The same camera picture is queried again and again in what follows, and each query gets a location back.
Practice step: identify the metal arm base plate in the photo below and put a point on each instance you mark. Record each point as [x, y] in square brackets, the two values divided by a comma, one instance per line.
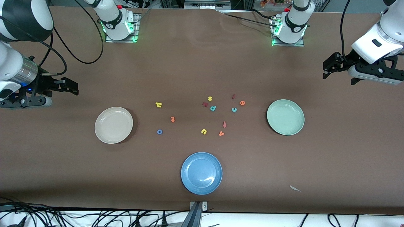
[284, 44]
[136, 28]

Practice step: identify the blue plate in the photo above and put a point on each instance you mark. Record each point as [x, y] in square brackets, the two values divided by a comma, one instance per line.
[201, 173]

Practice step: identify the beige plate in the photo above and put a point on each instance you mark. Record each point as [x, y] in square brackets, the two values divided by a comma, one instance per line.
[113, 125]

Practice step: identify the green plate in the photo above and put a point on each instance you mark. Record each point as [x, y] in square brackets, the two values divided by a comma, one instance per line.
[285, 117]

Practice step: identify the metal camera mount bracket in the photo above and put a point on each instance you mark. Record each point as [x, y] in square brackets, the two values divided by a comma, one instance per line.
[197, 208]

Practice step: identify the white paper scrap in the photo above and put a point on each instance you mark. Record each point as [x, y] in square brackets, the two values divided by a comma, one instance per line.
[294, 188]

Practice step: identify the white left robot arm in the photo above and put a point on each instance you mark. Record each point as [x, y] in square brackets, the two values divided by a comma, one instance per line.
[378, 41]

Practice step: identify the colourful floral object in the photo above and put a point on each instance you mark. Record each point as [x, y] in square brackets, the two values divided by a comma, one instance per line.
[271, 2]

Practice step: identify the grey equipment box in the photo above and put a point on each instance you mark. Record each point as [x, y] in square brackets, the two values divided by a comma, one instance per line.
[206, 4]

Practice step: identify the brown table cover sheet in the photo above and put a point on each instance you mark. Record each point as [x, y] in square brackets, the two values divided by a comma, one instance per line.
[202, 63]

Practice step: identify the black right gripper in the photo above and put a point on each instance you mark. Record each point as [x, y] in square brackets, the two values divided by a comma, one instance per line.
[44, 84]

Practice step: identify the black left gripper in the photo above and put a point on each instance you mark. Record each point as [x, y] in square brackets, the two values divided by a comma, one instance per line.
[342, 61]

